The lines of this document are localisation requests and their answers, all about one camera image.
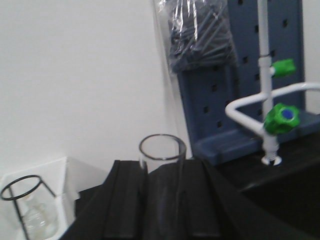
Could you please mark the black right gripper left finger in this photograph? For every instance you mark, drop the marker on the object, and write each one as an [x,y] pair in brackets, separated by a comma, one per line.
[116,210]

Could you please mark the clear glass test tube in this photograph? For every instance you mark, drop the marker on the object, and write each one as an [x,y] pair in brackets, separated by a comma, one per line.
[161,159]

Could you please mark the white right storage bin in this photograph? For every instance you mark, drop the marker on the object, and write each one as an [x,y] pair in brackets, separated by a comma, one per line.
[57,182]

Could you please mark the black lab sink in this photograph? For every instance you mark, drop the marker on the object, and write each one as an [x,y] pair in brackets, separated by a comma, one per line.
[294,199]

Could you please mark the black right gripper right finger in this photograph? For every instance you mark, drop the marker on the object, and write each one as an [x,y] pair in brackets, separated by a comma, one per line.
[213,209]

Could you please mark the white lab faucet green knobs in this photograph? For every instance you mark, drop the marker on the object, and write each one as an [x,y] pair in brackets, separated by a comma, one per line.
[278,118]

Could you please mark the clear glass flask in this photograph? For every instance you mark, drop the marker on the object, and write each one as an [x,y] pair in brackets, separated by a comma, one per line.
[41,220]

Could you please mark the plastic bag of black pegs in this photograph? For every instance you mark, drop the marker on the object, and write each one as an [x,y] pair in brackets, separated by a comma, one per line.
[195,33]

